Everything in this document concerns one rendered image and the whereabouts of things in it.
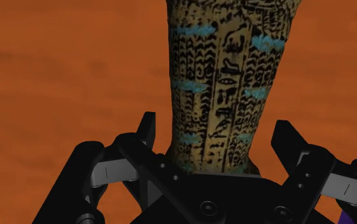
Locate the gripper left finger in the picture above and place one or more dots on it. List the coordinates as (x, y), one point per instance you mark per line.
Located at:
(82, 173)

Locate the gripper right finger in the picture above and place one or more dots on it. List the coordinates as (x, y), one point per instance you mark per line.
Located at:
(316, 167)

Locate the purple object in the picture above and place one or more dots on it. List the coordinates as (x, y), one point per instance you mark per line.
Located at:
(345, 218)

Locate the tan patterned figure with glyphs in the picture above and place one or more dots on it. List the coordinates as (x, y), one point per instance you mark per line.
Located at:
(224, 93)

